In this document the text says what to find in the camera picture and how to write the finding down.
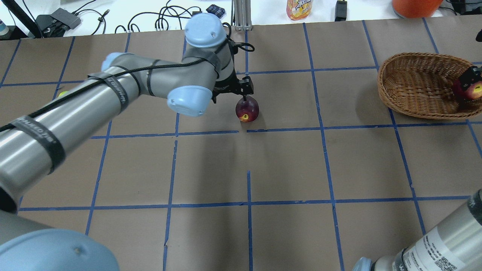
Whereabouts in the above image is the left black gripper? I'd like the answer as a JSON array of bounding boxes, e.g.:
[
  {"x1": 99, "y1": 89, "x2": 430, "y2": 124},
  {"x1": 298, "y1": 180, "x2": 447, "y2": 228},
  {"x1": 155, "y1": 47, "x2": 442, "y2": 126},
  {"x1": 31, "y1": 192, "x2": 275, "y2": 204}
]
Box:
[{"x1": 212, "y1": 64, "x2": 254, "y2": 104}]

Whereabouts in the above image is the dark red apple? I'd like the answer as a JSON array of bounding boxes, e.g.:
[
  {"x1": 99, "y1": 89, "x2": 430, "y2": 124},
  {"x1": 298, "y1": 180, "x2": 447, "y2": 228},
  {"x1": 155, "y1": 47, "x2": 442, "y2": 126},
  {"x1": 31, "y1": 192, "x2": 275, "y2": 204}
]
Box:
[{"x1": 235, "y1": 96, "x2": 259, "y2": 122}]

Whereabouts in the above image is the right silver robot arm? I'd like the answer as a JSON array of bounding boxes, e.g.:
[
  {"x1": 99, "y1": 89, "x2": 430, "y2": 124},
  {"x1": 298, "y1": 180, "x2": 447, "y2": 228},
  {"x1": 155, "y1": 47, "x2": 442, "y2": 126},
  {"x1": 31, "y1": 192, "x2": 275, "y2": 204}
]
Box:
[{"x1": 354, "y1": 55, "x2": 481, "y2": 271}]

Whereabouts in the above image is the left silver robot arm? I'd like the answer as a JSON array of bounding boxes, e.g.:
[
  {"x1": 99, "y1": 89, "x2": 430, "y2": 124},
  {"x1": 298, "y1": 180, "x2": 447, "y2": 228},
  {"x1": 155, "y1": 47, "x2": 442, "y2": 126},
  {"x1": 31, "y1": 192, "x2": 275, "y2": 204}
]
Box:
[{"x1": 0, "y1": 13, "x2": 254, "y2": 271}]

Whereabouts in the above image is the wicker basket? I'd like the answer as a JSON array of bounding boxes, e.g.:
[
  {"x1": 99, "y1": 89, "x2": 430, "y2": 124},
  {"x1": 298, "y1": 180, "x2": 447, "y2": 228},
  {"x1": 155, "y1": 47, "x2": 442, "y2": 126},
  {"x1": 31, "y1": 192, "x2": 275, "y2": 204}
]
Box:
[{"x1": 377, "y1": 52, "x2": 481, "y2": 120}]

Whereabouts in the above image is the small dark blue pouch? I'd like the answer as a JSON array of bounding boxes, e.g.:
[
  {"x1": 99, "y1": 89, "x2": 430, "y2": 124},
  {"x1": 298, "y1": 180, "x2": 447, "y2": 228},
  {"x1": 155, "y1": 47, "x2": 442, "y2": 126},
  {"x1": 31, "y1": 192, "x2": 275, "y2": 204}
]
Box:
[{"x1": 206, "y1": 5, "x2": 227, "y2": 19}]

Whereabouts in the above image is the orange bucket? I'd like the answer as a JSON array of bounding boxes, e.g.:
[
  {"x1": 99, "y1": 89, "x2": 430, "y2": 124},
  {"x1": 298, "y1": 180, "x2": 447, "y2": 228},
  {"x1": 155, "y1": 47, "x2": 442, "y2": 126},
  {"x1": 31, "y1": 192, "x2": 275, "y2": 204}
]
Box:
[{"x1": 391, "y1": 0, "x2": 443, "y2": 18}]

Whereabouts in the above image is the orange drink bottle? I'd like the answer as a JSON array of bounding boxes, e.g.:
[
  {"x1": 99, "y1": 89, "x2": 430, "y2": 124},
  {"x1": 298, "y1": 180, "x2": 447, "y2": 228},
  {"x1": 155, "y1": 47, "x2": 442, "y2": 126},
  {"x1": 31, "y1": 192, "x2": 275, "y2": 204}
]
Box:
[{"x1": 286, "y1": 0, "x2": 313, "y2": 21}]

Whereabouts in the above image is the black power adapter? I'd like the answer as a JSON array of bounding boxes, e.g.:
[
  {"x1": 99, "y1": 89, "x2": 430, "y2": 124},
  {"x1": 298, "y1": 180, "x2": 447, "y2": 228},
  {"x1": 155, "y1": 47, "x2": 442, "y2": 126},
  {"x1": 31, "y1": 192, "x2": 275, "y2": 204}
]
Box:
[{"x1": 334, "y1": 0, "x2": 348, "y2": 22}]

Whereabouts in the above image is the black monitor stand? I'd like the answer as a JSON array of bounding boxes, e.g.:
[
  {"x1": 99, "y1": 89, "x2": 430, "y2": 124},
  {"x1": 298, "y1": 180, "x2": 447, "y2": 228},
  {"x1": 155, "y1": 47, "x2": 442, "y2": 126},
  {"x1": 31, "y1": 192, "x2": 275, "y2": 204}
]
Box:
[{"x1": 1, "y1": 0, "x2": 63, "y2": 38}]

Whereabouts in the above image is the aluminium frame post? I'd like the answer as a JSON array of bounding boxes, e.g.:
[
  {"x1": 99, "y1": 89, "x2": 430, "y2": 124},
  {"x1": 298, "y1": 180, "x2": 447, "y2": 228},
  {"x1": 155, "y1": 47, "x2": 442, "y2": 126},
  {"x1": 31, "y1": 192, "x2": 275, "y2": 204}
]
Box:
[{"x1": 231, "y1": 0, "x2": 253, "y2": 31}]

